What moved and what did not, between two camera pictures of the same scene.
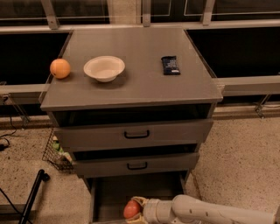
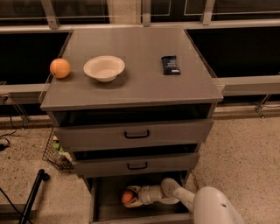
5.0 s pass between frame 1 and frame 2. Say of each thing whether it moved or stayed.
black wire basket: stayed
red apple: moved
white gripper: moved
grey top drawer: stayed
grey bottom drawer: stayed
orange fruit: stayed
